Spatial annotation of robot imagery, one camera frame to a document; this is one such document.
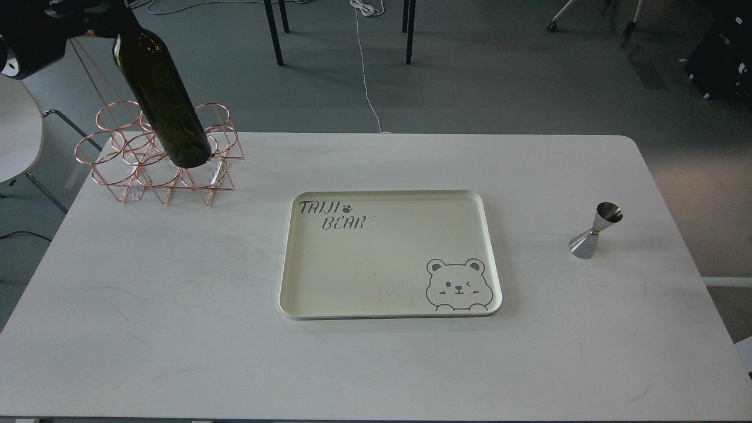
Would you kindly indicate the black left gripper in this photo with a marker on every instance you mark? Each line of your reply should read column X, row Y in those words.
column 35, row 33

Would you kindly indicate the dark green wine bottle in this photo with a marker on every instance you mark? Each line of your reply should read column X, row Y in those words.
column 147, row 66

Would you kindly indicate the steel double jigger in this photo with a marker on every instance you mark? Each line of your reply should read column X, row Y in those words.
column 584, row 245

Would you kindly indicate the cream bear serving tray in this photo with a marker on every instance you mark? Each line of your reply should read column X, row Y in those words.
column 389, row 254

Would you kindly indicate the office chair wheeled base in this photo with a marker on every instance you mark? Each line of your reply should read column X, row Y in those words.
column 622, row 17

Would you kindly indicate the black equipment case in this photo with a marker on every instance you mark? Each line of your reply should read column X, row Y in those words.
column 720, row 64

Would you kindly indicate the copper wire bottle rack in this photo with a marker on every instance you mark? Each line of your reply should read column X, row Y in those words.
column 126, row 157

